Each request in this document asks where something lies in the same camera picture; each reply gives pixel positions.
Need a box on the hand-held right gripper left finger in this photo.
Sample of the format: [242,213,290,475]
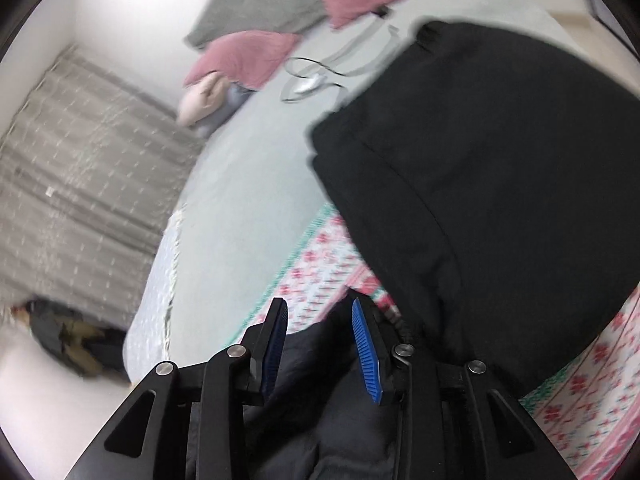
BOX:
[65,298,289,480]

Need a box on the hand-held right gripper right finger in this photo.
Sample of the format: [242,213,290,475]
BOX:
[352,297,577,480]

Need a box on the black quilted jacket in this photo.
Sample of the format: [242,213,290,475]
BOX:
[240,287,422,480]

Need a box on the patterned knit-print blanket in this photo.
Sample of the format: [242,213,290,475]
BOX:
[250,202,640,480]

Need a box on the bed with grey sheet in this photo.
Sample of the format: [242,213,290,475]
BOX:
[165,0,576,333]

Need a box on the black folded garment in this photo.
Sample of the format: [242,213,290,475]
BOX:
[306,20,640,403]

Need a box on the dark grey hanging coat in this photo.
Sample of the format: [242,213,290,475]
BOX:
[12,299,127,377]

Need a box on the beige folded blanket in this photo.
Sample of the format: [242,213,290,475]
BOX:
[177,72,229,129]

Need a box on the grey star-print curtain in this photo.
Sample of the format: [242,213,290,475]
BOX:
[0,44,202,302]

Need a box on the grey padded headboard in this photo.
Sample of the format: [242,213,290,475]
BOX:
[185,0,342,54]

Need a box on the black charging cable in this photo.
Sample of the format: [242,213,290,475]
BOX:
[280,22,401,104]

